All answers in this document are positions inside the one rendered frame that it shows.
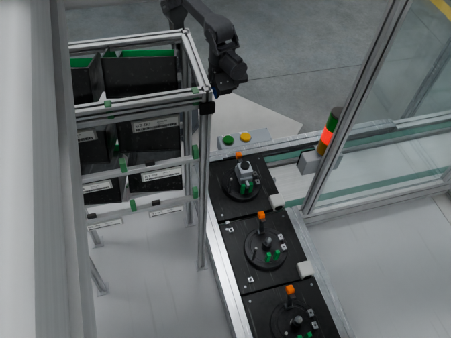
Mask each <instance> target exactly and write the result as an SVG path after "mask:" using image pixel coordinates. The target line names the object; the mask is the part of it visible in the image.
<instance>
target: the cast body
mask: <svg viewBox="0 0 451 338"><path fill-rule="evenodd" d="M235 173H236V176H237V178H238V182H239V183H240V185H241V184H245V186H246V189H248V188H249V187H250V185H249V182H252V179H253V177H252V174H253V169H252V167H251V165H250V162H249V161H247V162H240V163H237V166H235Z"/></svg>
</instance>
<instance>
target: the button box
mask: <svg viewBox="0 0 451 338"><path fill-rule="evenodd" d="M242 133H249V134H250V136H251V138H250V140H249V141H248V142H244V141H242V140H241V139H240V136H241V134H242ZM227 135H230V136H232V137H233V139H234V142H233V144H230V145H227V144H225V143H224V142H223V138H224V137H225V136H227ZM227 135H221V136H218V137H217V148H218V150H224V149H228V148H234V147H238V146H245V145H249V144H256V143H260V142H267V141H270V140H273V139H272V137H271V135H270V132H269V130H268V128H267V127H266V128H262V129H255V130H251V131H243V132H239V133H233V134H227Z"/></svg>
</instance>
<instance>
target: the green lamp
mask: <svg viewBox="0 0 451 338"><path fill-rule="evenodd" d="M337 123H338V120H337V119H334V118H333V117H332V115H331V112H330V115H329V117H328V120H327V122H326V125H325V126H326V129H327V130H328V131H329V132H331V133H333V132H334V130H335V128H336V125H337Z"/></svg>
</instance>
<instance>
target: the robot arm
mask: <svg viewBox="0 0 451 338"><path fill-rule="evenodd" d="M160 6H161V8H162V12H163V14H164V15H165V16H166V18H167V19H168V20H169V26H170V30H179V29H181V28H182V29H183V30H185V27H184V20H185V18H186V16H187V14H188V12H189V13H190V14H191V15H192V16H193V17H194V18H195V19H196V20H197V21H198V22H199V24H200V25H201V26H202V27H203V30H204V36H205V37H206V39H205V40H206V41H207V42H208V43H209V58H208V61H209V68H208V73H209V74H208V75H207V78H208V81H209V84H210V85H211V89H212V90H213V94H214V97H215V98H216V99H218V97H219V96H221V95H225V94H230V93H232V90H235V89H237V87H238V86H239V84H240V83H245V82H248V75H247V73H246V71H247V69H248V67H247V64H246V63H245V62H244V61H243V59H242V58H241V57H240V56H239V55H237V54H236V53H235V49H236V48H239V47H240V45H239V42H238V40H239V39H238V36H237V34H236V31H235V28H234V25H233V23H232V22H231V21H230V20H229V19H228V18H226V17H224V16H223V15H220V14H216V13H214V12H212V10H210V8H208V6H206V4H204V2H202V0H164V1H161V2H160ZM230 39H231V40H232V42H230V43H228V44H227V43H226V42H225V41H227V40H230ZM176 54H177V73H179V72H181V59H180V50H178V49H177V44H176ZM196 86H197V85H196V83H195V79H194V77H193V74H192V72H191V87H196Z"/></svg>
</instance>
